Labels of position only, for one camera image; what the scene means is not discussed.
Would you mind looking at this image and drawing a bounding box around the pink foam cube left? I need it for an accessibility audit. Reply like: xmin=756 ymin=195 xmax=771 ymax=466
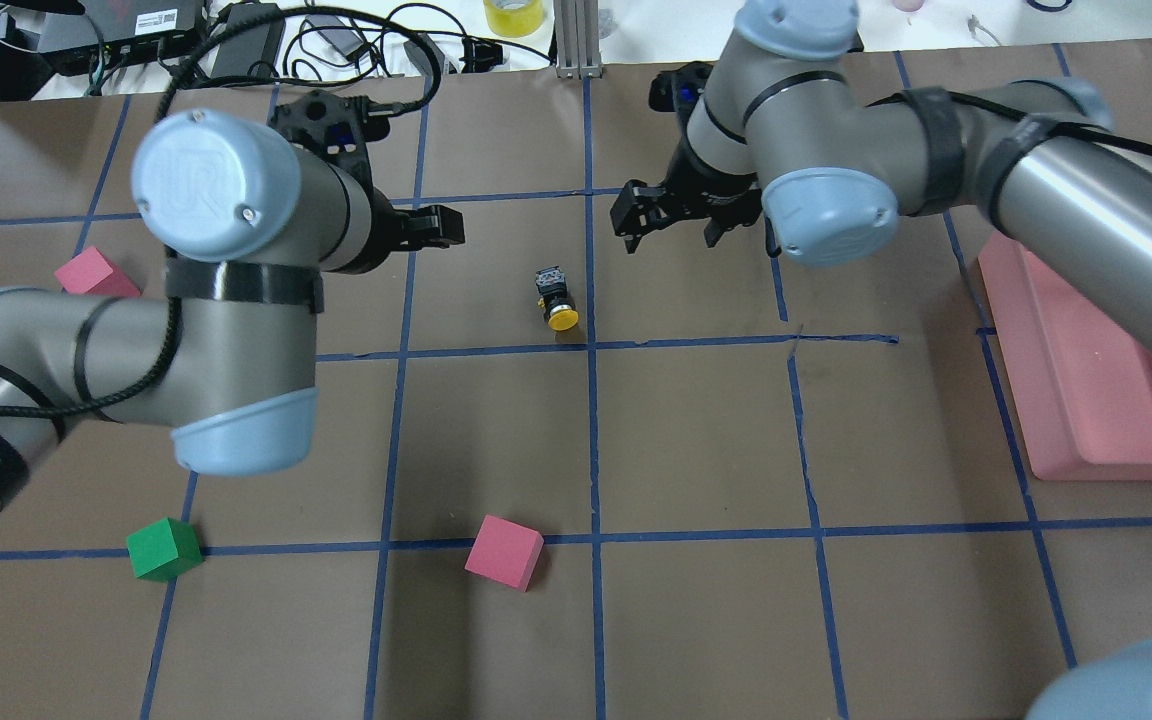
xmin=52 ymin=247 xmax=143 ymax=300

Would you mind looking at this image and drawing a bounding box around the black electronics box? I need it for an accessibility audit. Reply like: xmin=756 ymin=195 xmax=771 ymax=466
xmin=37 ymin=1 xmax=207 ymax=54

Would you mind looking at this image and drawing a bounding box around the pink plastic tray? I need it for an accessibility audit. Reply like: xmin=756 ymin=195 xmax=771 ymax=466
xmin=978 ymin=232 xmax=1152 ymax=482

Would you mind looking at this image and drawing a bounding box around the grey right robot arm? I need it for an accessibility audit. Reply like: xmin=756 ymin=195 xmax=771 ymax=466
xmin=611 ymin=1 xmax=1152 ymax=353

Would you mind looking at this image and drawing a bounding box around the pink foam cube centre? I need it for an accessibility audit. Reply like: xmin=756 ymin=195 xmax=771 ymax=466
xmin=463 ymin=514 xmax=544 ymax=592

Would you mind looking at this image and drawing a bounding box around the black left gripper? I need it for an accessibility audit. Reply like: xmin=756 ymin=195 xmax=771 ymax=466
xmin=340 ymin=190 xmax=467 ymax=275

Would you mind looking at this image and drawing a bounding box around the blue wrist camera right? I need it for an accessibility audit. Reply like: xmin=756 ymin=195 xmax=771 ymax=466
xmin=646 ymin=61 xmax=714 ymax=129

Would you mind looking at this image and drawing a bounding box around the yellow tape roll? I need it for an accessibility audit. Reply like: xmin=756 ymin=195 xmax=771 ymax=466
xmin=483 ymin=0 xmax=547 ymax=38

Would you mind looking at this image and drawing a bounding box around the black power adapter left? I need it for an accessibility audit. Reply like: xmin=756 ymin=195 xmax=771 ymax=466
xmin=209 ymin=3 xmax=285 ymax=79

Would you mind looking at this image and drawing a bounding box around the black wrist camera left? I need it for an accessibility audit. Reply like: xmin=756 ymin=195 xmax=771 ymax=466
xmin=268 ymin=90 xmax=391 ymax=187

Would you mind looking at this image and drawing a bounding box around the green foam cube near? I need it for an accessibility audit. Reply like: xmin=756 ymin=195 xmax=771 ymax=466
xmin=126 ymin=518 xmax=204 ymax=583

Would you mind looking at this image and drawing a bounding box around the yellow push button switch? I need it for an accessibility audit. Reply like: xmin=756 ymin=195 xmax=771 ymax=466
xmin=535 ymin=266 xmax=579 ymax=333

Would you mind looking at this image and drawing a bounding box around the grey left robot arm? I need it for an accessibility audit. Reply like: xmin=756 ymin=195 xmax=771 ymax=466
xmin=0 ymin=109 xmax=465 ymax=511

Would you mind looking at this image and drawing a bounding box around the pink foam cube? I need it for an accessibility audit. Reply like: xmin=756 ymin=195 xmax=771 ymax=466
xmin=463 ymin=514 xmax=544 ymax=592
xmin=52 ymin=247 xmax=143 ymax=300

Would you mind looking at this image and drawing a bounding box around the black cable bundle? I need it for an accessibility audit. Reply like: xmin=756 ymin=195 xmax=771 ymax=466
xmin=156 ymin=2 xmax=552 ymax=121

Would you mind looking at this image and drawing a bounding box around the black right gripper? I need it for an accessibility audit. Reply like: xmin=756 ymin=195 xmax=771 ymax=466
xmin=611 ymin=138 xmax=761 ymax=255

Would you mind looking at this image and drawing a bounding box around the aluminium profile post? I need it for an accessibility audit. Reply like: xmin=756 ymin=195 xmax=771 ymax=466
xmin=552 ymin=0 xmax=604 ymax=79

